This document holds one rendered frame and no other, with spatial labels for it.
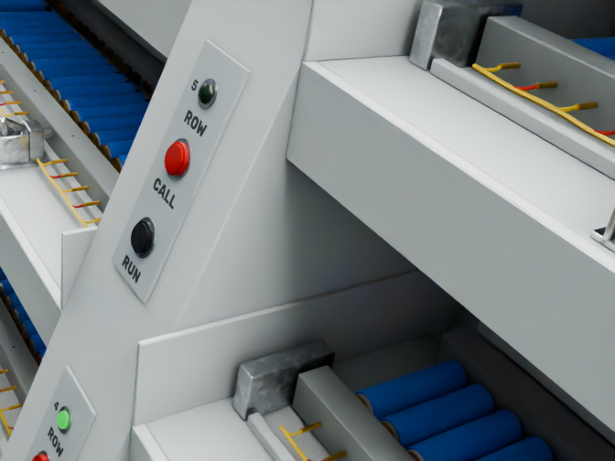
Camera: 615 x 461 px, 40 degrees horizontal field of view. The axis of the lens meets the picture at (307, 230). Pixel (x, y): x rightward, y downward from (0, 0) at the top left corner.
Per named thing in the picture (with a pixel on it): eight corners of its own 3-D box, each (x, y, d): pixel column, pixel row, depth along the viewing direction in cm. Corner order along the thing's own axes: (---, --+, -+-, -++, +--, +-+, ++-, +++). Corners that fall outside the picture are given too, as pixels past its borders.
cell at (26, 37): (81, 55, 78) (12, 58, 75) (75, 48, 80) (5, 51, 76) (82, 36, 78) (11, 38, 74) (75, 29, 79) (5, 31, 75)
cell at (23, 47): (90, 62, 77) (18, 67, 74) (82, 56, 78) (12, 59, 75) (91, 43, 76) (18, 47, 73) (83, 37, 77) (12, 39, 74)
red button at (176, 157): (173, 180, 39) (187, 150, 38) (158, 165, 40) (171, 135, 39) (190, 184, 39) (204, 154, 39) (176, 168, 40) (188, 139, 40)
